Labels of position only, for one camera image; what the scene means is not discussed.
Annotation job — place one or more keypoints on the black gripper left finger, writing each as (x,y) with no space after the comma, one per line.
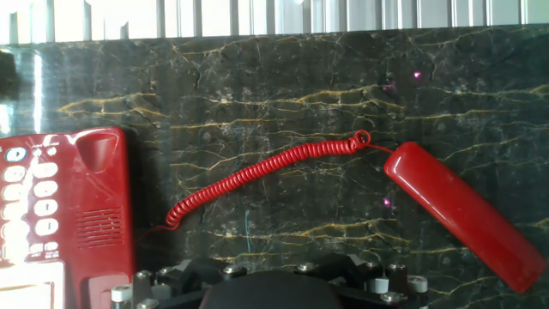
(171,283)

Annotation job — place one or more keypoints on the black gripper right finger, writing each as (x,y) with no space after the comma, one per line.
(386,283)

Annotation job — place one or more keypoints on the red telephone handset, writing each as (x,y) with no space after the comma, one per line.
(463,214)

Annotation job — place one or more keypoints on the red telephone base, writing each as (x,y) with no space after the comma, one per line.
(107,193)

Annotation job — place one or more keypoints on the black marble pattern mat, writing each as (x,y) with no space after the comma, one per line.
(300,86)

